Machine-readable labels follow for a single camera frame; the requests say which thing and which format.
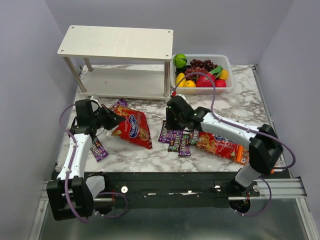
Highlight red toy grapes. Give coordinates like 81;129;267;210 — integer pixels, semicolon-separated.
184;67;208;81

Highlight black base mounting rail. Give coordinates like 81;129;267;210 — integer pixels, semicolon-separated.
84;172;260;210

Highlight orange snack box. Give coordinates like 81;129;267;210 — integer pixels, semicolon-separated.
234;145;250;165

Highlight yellow toy mango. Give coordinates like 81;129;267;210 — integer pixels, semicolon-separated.
175;72;186;87

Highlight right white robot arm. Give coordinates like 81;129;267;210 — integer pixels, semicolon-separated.
166;96;284;192

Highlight white plastic fruit basket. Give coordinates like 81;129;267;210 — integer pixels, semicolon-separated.
170;54;234;95

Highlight aluminium frame rail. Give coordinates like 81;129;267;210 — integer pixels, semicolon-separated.
39;177;307;202

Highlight orange yellow toy fruit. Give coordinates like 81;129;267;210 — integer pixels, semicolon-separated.
218;69;229;81

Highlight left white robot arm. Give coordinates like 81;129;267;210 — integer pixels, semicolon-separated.
46;99;126;223

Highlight purple M&M pack front left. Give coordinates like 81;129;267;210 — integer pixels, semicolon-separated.
90;137;109;162

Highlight green toy ball fruit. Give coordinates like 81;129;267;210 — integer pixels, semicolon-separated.
173;53;188;68

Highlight pink toy dragon fruit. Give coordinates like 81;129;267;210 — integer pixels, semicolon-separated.
196;65;223;88

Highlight purple M&M pack near shelf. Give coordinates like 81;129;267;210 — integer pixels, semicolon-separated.
109;98;128;111

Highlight dark purple toy grapes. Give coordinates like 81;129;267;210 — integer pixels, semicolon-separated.
190;59;218;72

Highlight red toy apple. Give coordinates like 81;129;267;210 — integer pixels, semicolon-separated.
214;79;227;88

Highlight white two-tier shelf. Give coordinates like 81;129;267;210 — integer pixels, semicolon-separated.
57;25;174;100

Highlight red candy bag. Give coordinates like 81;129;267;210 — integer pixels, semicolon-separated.
196;132;239;161
112;106;152;150

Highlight yellow toy lemon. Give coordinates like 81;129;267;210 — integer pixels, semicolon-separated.
183;80;196;88

